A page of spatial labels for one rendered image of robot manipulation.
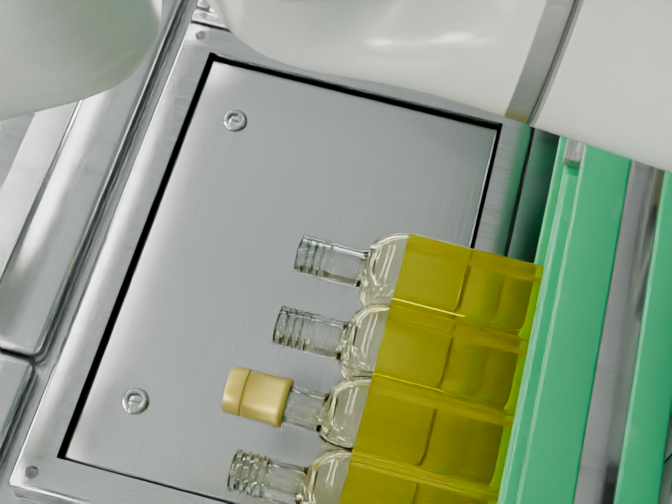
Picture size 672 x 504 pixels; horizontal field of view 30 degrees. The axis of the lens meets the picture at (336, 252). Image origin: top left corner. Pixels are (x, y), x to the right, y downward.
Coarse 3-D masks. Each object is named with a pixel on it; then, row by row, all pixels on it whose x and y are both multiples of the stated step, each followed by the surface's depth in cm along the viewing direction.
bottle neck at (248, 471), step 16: (240, 464) 84; (256, 464) 84; (272, 464) 85; (288, 464) 85; (240, 480) 84; (256, 480) 84; (272, 480) 84; (288, 480) 84; (256, 496) 85; (272, 496) 84; (288, 496) 84
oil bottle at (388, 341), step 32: (352, 320) 90; (384, 320) 89; (416, 320) 89; (448, 320) 89; (352, 352) 88; (384, 352) 88; (416, 352) 88; (448, 352) 88; (480, 352) 88; (512, 352) 88; (416, 384) 87; (448, 384) 87; (480, 384) 87; (512, 384) 87
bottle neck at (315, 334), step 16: (288, 320) 90; (304, 320) 90; (320, 320) 90; (336, 320) 91; (288, 336) 90; (304, 336) 90; (320, 336) 90; (336, 336) 90; (320, 352) 90; (336, 352) 90
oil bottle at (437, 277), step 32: (384, 256) 91; (416, 256) 91; (448, 256) 91; (480, 256) 91; (384, 288) 90; (416, 288) 90; (448, 288) 90; (480, 288) 90; (512, 288) 90; (480, 320) 89; (512, 320) 89
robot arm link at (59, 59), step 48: (0, 0) 40; (48, 0) 41; (96, 0) 43; (144, 0) 47; (0, 48) 43; (48, 48) 44; (96, 48) 46; (144, 48) 49; (0, 96) 47; (48, 96) 48
